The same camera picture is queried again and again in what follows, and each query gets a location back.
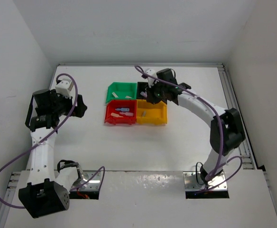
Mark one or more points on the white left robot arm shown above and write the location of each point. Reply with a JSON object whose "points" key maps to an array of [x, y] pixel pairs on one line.
{"points": [[47, 189]]}

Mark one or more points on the orange correction tape dispenser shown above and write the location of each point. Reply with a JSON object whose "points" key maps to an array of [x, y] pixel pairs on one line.
{"points": [[115, 115]]}

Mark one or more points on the yellow plastic bin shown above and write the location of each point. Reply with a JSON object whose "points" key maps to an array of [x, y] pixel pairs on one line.
{"points": [[156, 114]]}

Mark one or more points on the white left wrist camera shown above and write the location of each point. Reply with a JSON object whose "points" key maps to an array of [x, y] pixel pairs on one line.
{"points": [[64, 88]]}

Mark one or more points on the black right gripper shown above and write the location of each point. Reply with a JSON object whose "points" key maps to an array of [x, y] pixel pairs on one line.
{"points": [[151, 97]]}

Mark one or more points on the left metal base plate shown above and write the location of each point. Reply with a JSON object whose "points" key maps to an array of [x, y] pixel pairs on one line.
{"points": [[89, 181]]}

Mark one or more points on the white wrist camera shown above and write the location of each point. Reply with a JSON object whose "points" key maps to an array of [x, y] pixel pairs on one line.
{"points": [[153, 77], [64, 88]]}

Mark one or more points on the black plastic bin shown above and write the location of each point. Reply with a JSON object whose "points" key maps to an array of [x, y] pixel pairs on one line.
{"points": [[142, 88]]}

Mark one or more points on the metal base plate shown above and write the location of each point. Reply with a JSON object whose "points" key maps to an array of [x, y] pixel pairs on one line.
{"points": [[193, 182], [89, 181]]}

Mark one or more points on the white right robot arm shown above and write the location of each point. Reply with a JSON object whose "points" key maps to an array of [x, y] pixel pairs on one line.
{"points": [[226, 129]]}

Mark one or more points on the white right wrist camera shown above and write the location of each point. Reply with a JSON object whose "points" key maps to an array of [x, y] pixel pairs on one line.
{"points": [[153, 77]]}

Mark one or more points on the green plastic bin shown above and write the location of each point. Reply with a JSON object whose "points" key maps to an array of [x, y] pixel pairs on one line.
{"points": [[122, 89]]}

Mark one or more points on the red plastic bin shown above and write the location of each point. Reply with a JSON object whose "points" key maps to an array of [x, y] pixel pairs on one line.
{"points": [[113, 104]]}

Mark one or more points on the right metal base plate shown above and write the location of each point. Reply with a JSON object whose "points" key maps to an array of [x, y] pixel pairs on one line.
{"points": [[193, 182]]}

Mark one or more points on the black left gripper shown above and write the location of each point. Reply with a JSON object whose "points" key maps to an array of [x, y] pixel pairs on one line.
{"points": [[78, 110]]}

